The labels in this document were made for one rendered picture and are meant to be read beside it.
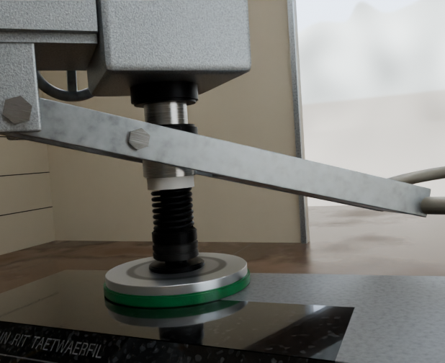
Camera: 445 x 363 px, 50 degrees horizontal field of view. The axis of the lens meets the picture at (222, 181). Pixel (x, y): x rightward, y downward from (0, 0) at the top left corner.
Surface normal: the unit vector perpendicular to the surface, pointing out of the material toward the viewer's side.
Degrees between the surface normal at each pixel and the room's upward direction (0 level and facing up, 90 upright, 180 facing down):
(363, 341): 0
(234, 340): 0
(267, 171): 90
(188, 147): 90
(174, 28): 90
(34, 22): 90
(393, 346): 0
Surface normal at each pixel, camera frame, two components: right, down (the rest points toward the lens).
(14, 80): 0.35, 0.03
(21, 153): 0.92, -0.04
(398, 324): -0.07, -1.00
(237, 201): -0.39, 0.07
